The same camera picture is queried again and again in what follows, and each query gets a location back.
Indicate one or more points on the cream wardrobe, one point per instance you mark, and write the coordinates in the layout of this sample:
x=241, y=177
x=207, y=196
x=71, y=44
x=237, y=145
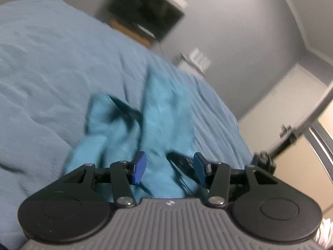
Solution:
x=286, y=96

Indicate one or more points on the black metal stand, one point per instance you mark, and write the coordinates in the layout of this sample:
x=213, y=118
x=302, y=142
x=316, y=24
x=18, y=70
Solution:
x=286, y=138

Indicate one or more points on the white box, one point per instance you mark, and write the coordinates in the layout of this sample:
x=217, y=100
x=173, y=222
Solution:
x=183, y=62

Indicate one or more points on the blue bed blanket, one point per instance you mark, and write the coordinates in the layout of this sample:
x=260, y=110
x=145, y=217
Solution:
x=52, y=57

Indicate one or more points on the teal jacket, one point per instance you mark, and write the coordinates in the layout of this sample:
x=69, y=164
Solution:
x=161, y=104

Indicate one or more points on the wooden television shelf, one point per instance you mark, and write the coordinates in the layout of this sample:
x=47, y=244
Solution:
x=130, y=33

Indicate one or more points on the black television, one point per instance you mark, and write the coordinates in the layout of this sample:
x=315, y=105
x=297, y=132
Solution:
x=148, y=7

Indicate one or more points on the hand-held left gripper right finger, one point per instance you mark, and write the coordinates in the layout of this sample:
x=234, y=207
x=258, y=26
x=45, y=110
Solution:
x=200, y=169

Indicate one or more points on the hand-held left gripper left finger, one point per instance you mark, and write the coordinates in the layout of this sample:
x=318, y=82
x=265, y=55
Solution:
x=139, y=166

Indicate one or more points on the white router with antennas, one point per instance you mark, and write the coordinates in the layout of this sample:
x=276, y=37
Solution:
x=200, y=58

